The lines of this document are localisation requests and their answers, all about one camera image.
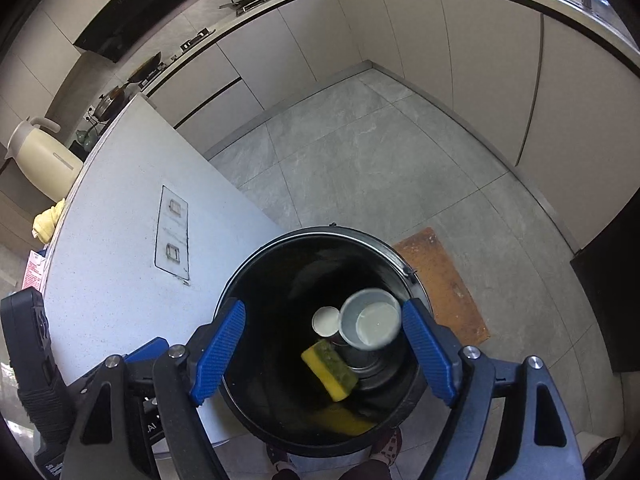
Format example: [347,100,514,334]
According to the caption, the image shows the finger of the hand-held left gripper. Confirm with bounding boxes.
[124,338,170,367]

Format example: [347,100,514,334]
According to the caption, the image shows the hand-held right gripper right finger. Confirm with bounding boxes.
[401,298,586,480]

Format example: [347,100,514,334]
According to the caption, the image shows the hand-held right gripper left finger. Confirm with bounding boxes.
[62,298,247,480]

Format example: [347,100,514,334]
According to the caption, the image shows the black round trash bin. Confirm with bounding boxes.
[212,226,433,458]

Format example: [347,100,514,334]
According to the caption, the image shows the white paper cup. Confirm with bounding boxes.
[340,288,403,352]

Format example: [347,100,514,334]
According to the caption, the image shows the metal can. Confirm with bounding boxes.
[332,332,393,380]

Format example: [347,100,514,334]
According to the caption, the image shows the orange floor mat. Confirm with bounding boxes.
[391,227,491,346]

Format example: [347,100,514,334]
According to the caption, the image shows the red white packet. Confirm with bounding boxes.
[21,250,48,293]

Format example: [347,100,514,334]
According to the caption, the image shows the yellow green sponge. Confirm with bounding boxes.
[301,338,359,403]

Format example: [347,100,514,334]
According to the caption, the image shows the person's patterned slipper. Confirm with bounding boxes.
[370,427,403,468]
[267,442,301,471]

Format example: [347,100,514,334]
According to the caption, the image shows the small white round lid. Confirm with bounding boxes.
[312,306,342,336]

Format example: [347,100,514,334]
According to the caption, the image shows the recessed socket panel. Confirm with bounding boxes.
[153,185,192,283]

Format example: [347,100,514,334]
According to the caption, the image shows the yellow cloth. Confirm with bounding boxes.
[31,198,67,242]

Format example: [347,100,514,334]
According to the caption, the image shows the person's dark trouser leg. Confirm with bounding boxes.
[272,460,391,480]

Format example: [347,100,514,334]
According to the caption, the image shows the black built-in appliance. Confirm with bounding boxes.
[570,200,640,373]

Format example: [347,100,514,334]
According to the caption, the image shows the white round object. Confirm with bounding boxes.
[582,435,623,476]

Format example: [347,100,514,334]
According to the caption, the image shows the cream thermos jug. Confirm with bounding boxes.
[5,116,84,202]

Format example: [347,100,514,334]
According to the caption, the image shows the metal frying pan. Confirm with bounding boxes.
[95,85,141,121]

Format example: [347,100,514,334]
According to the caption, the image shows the dark wok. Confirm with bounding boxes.
[127,51,163,83]

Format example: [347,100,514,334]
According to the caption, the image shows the beige kitchen cabinets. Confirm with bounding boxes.
[145,0,640,253]

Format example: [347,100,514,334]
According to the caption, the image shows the black range hood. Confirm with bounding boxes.
[74,0,199,63]

